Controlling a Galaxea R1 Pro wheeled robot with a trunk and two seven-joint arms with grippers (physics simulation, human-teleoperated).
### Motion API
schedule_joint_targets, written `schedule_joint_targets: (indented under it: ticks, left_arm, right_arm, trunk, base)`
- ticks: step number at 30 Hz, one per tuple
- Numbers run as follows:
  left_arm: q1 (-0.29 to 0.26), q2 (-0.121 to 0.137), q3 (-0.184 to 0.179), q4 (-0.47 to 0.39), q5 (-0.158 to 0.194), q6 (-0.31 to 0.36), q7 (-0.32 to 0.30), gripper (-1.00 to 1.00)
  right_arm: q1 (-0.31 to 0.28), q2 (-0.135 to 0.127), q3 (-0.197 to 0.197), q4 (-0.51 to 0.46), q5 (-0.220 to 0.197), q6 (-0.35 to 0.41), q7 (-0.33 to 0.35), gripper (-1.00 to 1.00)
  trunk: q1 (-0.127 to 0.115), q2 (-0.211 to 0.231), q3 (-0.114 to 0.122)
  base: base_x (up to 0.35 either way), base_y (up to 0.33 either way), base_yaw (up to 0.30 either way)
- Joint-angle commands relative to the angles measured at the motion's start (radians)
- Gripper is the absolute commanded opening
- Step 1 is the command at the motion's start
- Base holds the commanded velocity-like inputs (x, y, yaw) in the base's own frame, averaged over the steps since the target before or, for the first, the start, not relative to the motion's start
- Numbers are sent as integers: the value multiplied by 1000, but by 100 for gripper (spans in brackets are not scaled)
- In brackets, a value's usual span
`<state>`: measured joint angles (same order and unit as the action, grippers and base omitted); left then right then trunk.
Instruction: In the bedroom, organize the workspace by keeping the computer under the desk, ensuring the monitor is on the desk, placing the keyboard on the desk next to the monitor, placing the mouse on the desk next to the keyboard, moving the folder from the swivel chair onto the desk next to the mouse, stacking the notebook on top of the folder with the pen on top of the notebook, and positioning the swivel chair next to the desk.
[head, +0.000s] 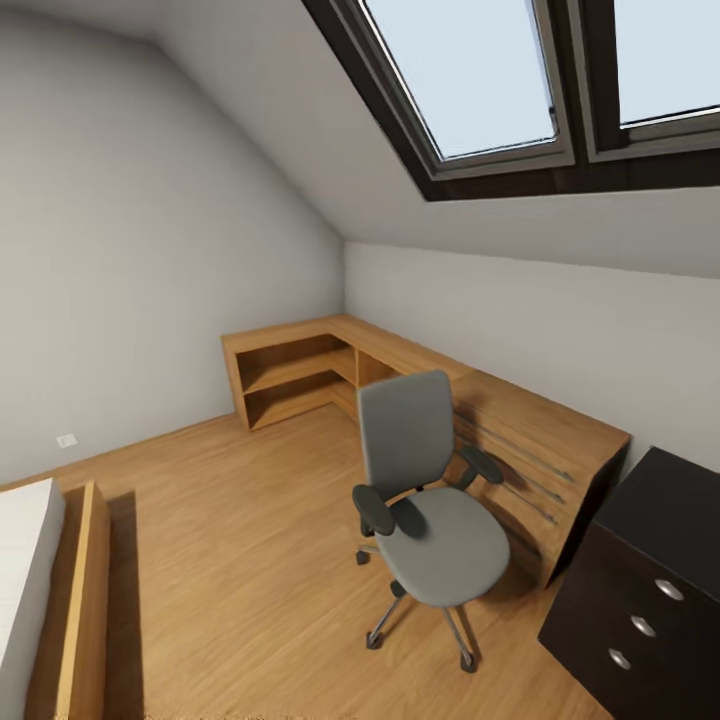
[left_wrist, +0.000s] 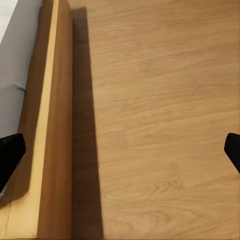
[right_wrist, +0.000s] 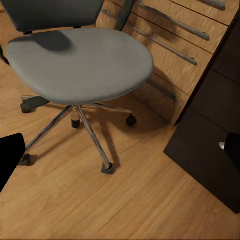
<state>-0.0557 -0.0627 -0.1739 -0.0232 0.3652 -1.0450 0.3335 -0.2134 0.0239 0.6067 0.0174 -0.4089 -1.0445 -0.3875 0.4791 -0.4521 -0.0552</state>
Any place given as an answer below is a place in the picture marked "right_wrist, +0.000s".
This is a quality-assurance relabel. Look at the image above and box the swivel chair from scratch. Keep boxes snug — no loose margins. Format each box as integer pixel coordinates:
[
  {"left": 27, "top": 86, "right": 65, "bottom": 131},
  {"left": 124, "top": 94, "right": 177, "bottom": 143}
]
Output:
[{"left": 0, "top": 0, "right": 154, "bottom": 174}]

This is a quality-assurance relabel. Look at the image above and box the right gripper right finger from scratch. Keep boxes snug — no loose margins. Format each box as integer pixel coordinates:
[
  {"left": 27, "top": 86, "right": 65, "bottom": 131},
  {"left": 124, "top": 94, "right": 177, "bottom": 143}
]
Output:
[{"left": 224, "top": 132, "right": 240, "bottom": 173}]

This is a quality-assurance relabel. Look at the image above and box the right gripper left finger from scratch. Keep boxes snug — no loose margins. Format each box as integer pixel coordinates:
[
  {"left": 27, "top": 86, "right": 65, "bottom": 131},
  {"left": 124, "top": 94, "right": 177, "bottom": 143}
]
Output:
[{"left": 0, "top": 133, "right": 26, "bottom": 193}]

